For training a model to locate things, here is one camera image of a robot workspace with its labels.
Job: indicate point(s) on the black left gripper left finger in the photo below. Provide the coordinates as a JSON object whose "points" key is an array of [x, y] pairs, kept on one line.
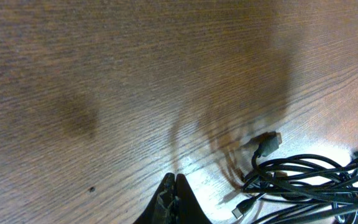
{"points": [[162, 207]]}

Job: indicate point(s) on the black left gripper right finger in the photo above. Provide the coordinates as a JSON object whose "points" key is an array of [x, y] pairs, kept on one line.
{"points": [[189, 210]]}

